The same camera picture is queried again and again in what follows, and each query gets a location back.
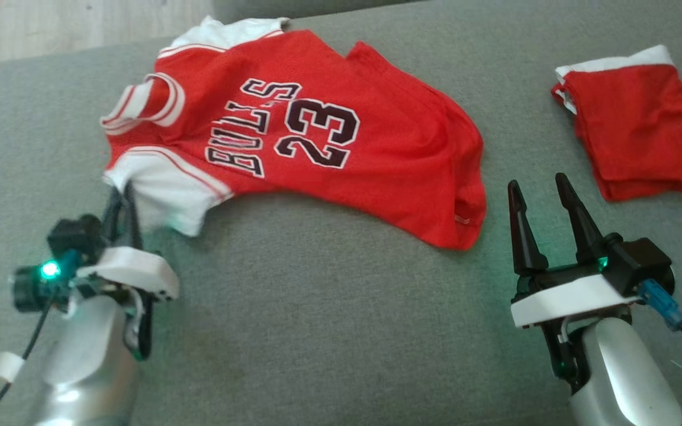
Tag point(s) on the red Bulls 23 jersey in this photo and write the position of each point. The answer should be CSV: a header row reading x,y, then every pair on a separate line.
x,y
317,130

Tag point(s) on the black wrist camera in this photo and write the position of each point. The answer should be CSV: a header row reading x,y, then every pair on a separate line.
x,y
640,263
68,242

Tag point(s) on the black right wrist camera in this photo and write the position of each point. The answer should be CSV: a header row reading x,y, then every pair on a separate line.
x,y
640,263

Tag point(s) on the red shorts with white waistband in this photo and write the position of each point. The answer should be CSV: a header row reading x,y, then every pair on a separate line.
x,y
643,130

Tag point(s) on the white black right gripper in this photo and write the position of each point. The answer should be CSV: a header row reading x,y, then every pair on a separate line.
x,y
566,296

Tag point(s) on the grey sofa back cushion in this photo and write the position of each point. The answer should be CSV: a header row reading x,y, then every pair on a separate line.
x,y
317,7

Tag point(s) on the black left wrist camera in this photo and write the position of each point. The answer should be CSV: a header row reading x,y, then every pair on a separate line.
x,y
68,242

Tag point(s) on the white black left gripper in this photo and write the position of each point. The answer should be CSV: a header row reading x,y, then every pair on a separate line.
x,y
131,269

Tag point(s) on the grey sofa seat cushion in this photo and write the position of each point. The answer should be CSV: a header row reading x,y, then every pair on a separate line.
x,y
329,331

